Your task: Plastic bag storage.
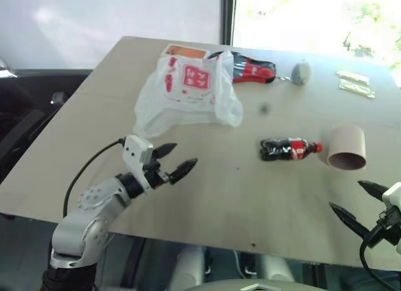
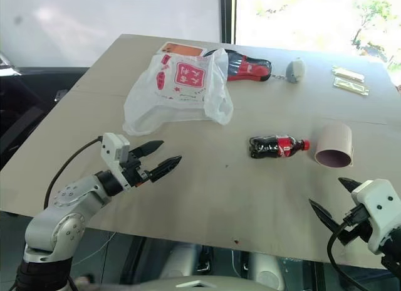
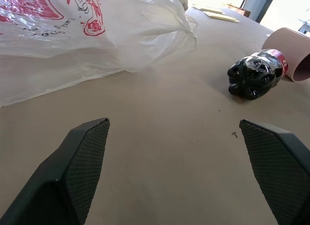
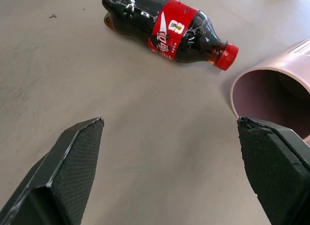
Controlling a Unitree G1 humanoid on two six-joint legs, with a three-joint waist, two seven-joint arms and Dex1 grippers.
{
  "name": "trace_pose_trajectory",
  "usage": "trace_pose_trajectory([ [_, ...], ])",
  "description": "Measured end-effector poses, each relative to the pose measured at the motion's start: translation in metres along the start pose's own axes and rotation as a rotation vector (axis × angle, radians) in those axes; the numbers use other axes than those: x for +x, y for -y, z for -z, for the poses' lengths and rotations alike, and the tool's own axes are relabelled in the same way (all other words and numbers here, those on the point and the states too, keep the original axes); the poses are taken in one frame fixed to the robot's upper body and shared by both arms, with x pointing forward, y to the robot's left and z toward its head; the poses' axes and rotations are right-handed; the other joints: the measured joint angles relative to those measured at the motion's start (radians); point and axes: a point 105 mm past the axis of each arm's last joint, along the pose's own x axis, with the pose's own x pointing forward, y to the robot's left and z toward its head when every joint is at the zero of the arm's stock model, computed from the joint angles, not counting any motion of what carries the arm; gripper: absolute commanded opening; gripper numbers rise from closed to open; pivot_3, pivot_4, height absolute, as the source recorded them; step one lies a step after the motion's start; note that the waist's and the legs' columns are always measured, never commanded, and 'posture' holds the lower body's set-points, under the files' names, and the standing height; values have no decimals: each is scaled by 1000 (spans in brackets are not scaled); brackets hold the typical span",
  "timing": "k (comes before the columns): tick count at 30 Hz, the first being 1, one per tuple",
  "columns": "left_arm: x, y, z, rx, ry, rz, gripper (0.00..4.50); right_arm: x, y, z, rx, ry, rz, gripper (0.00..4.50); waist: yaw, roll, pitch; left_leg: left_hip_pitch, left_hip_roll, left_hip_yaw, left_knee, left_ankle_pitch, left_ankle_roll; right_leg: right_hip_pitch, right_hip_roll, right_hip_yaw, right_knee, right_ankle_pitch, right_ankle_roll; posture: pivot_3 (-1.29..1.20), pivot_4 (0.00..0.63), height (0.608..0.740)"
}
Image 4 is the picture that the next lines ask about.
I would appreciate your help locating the pink plastic cup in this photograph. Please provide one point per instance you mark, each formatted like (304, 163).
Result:
(268, 94)

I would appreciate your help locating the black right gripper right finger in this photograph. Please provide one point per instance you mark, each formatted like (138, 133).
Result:
(273, 176)

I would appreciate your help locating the cola bottle with red label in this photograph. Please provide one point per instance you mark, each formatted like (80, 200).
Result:
(167, 28)

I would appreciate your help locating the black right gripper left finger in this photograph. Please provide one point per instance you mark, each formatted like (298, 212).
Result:
(60, 176)

